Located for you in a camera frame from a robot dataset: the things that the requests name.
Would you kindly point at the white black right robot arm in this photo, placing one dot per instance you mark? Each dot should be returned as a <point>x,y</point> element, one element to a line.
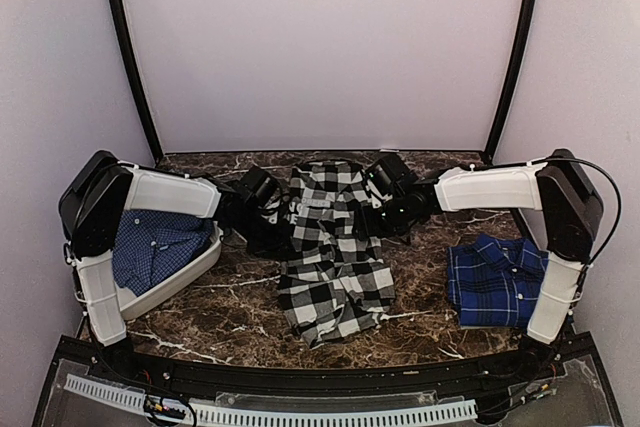
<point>557,186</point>

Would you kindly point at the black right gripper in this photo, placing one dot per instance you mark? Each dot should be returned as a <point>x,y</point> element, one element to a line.
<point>370,227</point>

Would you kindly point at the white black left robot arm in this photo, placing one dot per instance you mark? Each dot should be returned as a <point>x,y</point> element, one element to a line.
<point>91,208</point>

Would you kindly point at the small-check blue shirt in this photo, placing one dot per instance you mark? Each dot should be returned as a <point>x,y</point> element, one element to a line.
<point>151,246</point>

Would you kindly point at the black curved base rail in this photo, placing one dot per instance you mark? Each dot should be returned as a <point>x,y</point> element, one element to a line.
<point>534,385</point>

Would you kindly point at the black corner frame post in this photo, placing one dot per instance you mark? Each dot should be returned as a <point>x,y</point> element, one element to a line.
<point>507,93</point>
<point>130,64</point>

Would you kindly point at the white slotted cable duct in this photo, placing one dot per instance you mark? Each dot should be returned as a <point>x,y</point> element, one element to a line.
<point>251,410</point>

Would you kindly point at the blue plaid folded shirt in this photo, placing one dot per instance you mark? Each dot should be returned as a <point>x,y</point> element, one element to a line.
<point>494,282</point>

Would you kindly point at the black corner frame post left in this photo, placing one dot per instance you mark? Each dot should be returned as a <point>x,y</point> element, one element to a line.
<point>130,64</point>

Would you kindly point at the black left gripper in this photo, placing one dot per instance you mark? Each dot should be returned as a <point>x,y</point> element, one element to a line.
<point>278,247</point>

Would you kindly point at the black corner frame post right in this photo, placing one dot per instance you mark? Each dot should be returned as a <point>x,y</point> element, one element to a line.
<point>507,93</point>

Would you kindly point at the black white checked shirt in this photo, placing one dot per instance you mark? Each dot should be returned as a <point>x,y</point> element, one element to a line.
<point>335,282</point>

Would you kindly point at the grey plastic bin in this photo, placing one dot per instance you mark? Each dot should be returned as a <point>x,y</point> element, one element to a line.
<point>132,306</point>

